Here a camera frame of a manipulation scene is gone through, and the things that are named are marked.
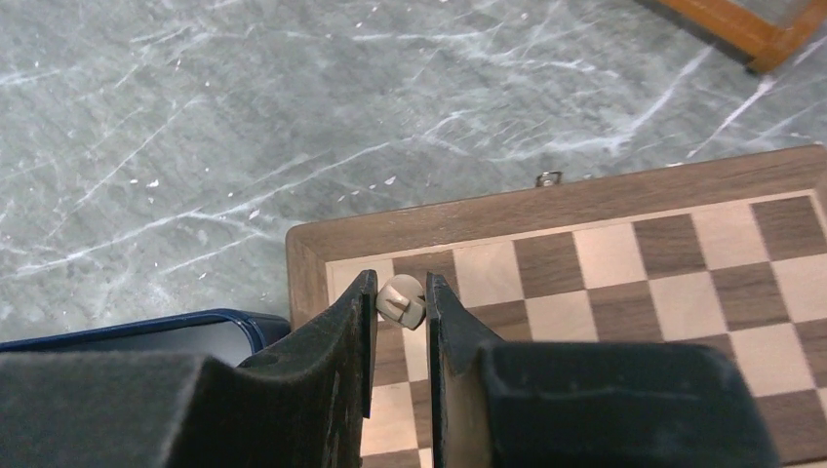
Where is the light wooden knight piece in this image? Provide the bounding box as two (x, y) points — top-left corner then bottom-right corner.
(375, 274), (426, 331)

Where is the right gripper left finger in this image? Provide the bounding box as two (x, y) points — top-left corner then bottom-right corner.
(1, 269), (377, 467)

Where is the wooden chess board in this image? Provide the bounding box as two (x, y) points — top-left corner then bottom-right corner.
(286, 145), (826, 467)

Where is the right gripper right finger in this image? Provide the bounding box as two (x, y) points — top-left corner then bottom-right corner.
(425, 273), (781, 467)

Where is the blue square tray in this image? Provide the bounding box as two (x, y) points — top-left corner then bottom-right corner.
(1, 308), (291, 366)

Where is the wooden shelf rack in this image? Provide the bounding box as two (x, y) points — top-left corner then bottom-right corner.
(659, 0), (826, 73)

